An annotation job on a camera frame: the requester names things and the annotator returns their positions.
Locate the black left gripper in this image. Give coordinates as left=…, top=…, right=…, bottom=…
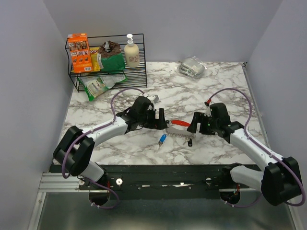
left=138, top=108, right=167, bottom=130

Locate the blue tagged key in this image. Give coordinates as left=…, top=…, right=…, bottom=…
left=157, top=134, right=167, bottom=151

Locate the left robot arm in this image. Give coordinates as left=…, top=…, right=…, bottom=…
left=53, top=96, right=167, bottom=189

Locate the orange product box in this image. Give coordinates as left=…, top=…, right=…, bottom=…
left=67, top=33, right=93, bottom=73

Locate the black wire shelf rack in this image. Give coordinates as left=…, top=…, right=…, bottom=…
left=65, top=34, right=147, bottom=91

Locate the clear plastic wrapped package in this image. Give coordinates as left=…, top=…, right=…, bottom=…
left=178, top=56, right=207, bottom=80

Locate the red handled key organizer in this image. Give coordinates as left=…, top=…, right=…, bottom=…
left=165, top=120, right=195, bottom=139

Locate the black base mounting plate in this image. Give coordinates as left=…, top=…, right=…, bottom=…
left=78, top=164, right=248, bottom=203

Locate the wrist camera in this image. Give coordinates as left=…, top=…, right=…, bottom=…
left=204, top=102, right=212, bottom=117
left=143, top=94, right=159, bottom=104

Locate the green white snack bag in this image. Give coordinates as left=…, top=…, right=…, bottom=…
left=77, top=73, right=128, bottom=101

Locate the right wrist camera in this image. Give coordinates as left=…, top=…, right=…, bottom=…
left=204, top=102, right=212, bottom=117

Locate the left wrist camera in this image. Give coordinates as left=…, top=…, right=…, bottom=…
left=143, top=94, right=159, bottom=104

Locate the green brown bag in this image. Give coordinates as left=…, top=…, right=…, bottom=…
left=97, top=41, right=125, bottom=72

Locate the cream pump soap bottle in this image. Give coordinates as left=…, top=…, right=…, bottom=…
left=124, top=34, right=140, bottom=68

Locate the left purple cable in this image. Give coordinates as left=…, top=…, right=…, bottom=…
left=61, top=87, right=146, bottom=210

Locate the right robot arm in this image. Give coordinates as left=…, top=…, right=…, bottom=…
left=187, top=103, right=303, bottom=206

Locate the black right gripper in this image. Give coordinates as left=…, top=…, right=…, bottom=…
left=187, top=111, right=219, bottom=135

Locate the yellow snack bag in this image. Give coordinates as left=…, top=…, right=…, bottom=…
left=90, top=46, right=100, bottom=72

